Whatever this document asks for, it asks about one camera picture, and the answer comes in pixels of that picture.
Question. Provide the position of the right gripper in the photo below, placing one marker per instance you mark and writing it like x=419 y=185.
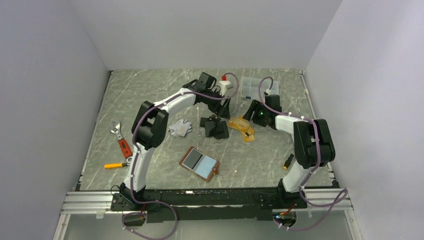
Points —
x=255 y=106

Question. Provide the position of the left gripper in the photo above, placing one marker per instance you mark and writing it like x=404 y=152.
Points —
x=222 y=111

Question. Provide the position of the single black card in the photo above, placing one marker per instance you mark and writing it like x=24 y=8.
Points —
x=192 y=158

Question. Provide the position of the brown leather card holder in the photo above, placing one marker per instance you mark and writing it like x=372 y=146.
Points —
x=206 y=168

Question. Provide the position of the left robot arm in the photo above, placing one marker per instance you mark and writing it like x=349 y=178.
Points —
x=151 y=124

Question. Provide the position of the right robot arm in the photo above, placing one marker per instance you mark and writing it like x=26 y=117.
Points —
x=312 y=141

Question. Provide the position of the orange card stack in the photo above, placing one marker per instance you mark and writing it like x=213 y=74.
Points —
x=243 y=126

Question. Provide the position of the clear plastic organizer box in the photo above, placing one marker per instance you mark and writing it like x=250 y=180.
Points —
x=249 y=88

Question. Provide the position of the yellow black screwdriver right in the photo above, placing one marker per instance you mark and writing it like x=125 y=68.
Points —
x=288 y=162

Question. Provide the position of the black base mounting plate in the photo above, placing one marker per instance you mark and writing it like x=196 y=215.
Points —
x=258 y=203

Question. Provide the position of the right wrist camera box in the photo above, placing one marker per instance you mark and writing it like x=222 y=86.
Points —
x=267 y=92

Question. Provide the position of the red handled adjustable wrench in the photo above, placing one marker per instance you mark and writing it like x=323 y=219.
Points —
x=115 y=128

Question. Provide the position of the yellow handled screwdriver left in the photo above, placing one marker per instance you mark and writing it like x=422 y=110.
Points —
x=116 y=165

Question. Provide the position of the aluminium rail frame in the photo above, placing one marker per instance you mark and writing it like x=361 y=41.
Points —
x=99 y=203

